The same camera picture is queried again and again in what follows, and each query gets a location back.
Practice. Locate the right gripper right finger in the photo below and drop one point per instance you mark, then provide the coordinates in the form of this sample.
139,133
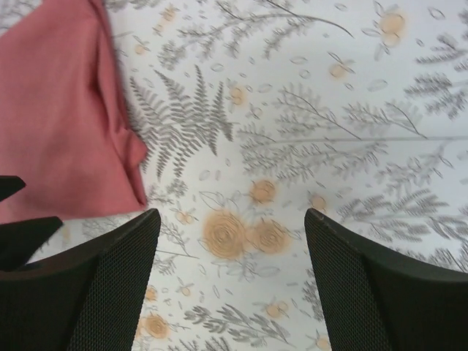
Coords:
374,298

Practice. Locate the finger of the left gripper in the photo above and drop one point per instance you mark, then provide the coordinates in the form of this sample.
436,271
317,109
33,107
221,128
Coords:
20,240
9,185

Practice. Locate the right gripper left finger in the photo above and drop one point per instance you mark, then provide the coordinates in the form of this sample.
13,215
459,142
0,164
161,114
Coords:
88,297

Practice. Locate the salmon pink polo shirt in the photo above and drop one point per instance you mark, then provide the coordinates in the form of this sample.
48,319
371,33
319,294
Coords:
64,125

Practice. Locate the floral patterned table mat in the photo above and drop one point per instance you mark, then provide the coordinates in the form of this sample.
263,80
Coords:
253,112

